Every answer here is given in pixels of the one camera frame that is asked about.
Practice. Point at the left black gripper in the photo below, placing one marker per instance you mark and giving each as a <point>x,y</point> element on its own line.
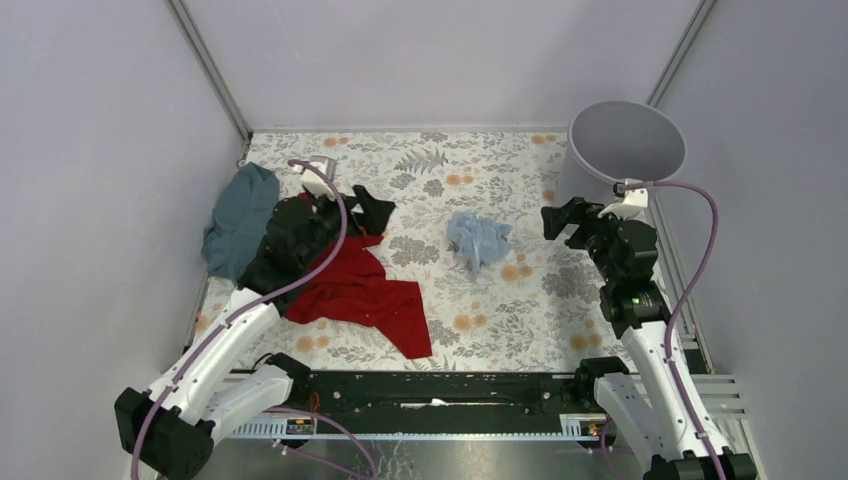
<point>376,213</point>

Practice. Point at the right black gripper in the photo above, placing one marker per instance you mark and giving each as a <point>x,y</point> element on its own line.
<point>578,212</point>

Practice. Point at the light blue plastic trash bag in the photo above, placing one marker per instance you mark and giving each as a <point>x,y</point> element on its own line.
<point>479,241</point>

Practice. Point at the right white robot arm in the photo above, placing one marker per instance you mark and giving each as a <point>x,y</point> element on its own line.
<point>661,415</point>

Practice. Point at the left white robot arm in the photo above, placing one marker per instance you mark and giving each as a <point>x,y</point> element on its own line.
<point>173,426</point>

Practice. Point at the grey plastic trash bin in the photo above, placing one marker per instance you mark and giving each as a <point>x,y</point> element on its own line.
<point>610,141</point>

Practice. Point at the red cloth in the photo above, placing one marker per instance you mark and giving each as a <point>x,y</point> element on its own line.
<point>354,288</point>

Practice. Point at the floral patterned table mat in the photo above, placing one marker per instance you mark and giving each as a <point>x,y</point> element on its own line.
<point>535,310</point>

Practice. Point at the teal grey cloth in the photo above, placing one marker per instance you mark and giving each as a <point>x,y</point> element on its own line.
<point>239,221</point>

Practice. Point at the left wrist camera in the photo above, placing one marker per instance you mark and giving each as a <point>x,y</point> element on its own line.
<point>316,175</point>

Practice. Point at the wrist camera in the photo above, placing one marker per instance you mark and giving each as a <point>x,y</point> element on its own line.
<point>632,198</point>
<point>316,175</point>

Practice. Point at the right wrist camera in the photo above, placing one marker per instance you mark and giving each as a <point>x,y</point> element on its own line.
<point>632,198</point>

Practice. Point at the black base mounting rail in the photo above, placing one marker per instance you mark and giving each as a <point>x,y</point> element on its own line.
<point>347,394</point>

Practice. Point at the white slotted cable duct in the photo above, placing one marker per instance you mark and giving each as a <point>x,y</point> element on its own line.
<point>425,426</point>

